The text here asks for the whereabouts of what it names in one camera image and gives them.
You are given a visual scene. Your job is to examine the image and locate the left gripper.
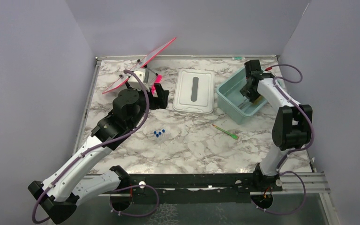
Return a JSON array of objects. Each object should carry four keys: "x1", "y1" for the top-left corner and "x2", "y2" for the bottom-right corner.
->
[{"x1": 127, "y1": 80, "x2": 169, "y2": 129}]

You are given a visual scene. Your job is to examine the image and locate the metal wire tongs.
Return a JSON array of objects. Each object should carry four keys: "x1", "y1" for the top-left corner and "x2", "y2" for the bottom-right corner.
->
[{"x1": 238, "y1": 99, "x2": 251, "y2": 110}]

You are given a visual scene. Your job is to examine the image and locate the white plastic lid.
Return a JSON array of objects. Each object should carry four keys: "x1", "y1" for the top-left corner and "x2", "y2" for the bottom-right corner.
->
[{"x1": 172, "y1": 68, "x2": 215, "y2": 114}]

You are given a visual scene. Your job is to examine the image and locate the green spatula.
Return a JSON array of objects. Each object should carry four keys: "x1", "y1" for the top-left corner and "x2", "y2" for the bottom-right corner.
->
[{"x1": 212, "y1": 124, "x2": 239, "y2": 140}]

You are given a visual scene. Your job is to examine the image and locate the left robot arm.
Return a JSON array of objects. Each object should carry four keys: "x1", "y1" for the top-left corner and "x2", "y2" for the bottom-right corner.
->
[{"x1": 28, "y1": 83, "x2": 170, "y2": 224}]

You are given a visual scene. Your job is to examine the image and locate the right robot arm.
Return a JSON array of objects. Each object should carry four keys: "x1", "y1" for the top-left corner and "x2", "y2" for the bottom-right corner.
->
[{"x1": 240, "y1": 60, "x2": 314, "y2": 191}]

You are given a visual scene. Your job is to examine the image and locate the pink acrylic stand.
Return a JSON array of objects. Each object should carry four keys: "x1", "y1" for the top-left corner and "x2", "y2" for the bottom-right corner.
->
[{"x1": 102, "y1": 37, "x2": 177, "y2": 94}]

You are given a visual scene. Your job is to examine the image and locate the clear test tube rack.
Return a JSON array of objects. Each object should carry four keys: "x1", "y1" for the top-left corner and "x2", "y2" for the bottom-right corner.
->
[{"x1": 152, "y1": 129, "x2": 177, "y2": 146}]

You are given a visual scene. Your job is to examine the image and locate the teal plastic bin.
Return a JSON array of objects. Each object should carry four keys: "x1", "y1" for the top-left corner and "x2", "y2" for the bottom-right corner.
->
[{"x1": 216, "y1": 68, "x2": 268, "y2": 125}]

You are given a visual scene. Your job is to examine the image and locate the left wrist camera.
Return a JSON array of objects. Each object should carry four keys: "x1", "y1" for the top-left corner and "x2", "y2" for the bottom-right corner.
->
[{"x1": 127, "y1": 68, "x2": 150, "y2": 91}]

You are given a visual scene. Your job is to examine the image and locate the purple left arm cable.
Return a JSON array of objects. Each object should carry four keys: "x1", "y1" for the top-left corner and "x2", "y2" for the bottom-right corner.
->
[{"x1": 31, "y1": 70, "x2": 151, "y2": 224}]

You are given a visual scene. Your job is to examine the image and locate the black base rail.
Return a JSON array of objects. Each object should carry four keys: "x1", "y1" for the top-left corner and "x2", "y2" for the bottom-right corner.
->
[{"x1": 105, "y1": 165, "x2": 283, "y2": 212}]

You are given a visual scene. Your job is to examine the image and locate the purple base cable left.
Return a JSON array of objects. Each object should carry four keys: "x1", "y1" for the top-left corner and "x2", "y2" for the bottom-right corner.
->
[{"x1": 109, "y1": 184, "x2": 160, "y2": 218}]

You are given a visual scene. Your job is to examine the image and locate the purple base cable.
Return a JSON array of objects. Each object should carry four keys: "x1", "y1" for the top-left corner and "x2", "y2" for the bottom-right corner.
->
[
  {"x1": 250, "y1": 171, "x2": 308, "y2": 216},
  {"x1": 109, "y1": 184, "x2": 160, "y2": 218}
]

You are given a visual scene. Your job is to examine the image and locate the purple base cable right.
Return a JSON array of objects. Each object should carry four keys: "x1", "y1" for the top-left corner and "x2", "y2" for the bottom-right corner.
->
[{"x1": 250, "y1": 171, "x2": 308, "y2": 216}]

